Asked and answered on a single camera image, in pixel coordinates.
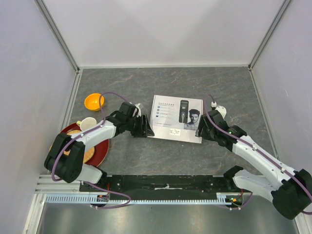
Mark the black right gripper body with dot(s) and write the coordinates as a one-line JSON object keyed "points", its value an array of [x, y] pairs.
{"points": [[210, 134]]}

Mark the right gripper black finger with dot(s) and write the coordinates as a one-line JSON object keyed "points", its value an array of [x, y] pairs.
{"points": [[205, 122], [199, 131]]}

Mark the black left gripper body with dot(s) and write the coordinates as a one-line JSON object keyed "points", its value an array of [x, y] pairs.
{"points": [[136, 127]]}

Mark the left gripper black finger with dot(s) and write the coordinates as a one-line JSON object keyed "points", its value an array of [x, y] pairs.
{"points": [[149, 130], [144, 124]]}

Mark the white cardboard box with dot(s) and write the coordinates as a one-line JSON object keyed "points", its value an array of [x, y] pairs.
{"points": [[176, 118]]}

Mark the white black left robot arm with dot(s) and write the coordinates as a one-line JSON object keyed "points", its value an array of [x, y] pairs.
{"points": [[65, 158]]}

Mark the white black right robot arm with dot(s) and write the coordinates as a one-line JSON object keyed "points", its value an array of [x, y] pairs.
{"points": [[289, 190]]}

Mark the red round tray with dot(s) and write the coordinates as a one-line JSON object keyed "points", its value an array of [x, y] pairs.
{"points": [[101, 149]]}

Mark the cream ceramic cup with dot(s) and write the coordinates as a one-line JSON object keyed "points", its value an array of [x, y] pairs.
{"points": [[87, 124]]}

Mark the orange plastic bowl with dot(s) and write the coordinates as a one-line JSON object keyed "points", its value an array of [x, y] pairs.
{"points": [[94, 102]]}

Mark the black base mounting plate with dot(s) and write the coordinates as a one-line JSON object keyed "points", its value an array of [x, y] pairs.
{"points": [[169, 187]]}

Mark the woven bamboo tray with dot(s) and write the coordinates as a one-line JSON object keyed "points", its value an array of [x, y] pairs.
{"points": [[89, 154]]}

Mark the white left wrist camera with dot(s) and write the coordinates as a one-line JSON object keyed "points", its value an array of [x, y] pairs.
{"points": [[137, 112]]}

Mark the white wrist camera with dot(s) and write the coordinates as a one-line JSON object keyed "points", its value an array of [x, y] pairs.
{"points": [[137, 112], [221, 109]]}

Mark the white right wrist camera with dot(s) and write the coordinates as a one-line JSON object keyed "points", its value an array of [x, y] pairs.
{"points": [[221, 109]]}

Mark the grey slotted cable duct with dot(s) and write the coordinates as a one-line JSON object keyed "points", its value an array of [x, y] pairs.
{"points": [[97, 199]]}

